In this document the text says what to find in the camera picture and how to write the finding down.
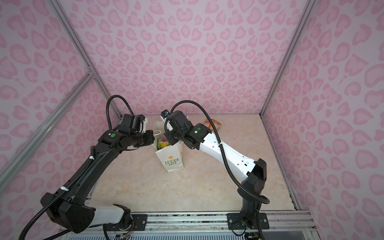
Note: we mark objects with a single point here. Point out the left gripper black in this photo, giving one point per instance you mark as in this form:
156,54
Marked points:
150,137

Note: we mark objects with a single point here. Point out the green yellow Fox's candy bag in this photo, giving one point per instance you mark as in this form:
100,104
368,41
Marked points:
162,143

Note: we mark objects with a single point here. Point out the white paper gift bag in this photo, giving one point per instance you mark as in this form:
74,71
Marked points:
171,156

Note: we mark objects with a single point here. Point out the orange candy bag back side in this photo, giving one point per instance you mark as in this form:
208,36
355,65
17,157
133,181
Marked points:
213,124

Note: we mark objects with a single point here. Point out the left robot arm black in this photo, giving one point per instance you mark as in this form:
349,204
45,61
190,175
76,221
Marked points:
67,206

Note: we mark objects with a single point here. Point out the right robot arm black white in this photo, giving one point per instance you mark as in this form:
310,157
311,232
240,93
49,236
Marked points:
249,175

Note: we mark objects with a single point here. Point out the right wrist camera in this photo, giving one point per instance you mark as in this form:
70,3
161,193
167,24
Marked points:
164,114

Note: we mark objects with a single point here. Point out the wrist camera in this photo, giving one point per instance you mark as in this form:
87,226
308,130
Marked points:
143,123
164,114

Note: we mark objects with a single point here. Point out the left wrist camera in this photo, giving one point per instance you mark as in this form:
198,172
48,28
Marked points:
143,123

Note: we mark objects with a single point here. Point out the aluminium frame profile diagonal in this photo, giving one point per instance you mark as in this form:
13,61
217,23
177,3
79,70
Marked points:
19,160

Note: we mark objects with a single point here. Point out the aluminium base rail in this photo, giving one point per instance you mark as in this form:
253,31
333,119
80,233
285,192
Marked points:
277,225

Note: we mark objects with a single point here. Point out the aluminium frame post left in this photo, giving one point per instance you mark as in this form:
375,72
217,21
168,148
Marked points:
64,20

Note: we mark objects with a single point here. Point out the aluminium frame post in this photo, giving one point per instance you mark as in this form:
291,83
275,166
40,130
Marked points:
304,19
64,20

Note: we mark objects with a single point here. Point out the aluminium frame post right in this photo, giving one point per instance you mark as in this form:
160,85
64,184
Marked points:
304,19

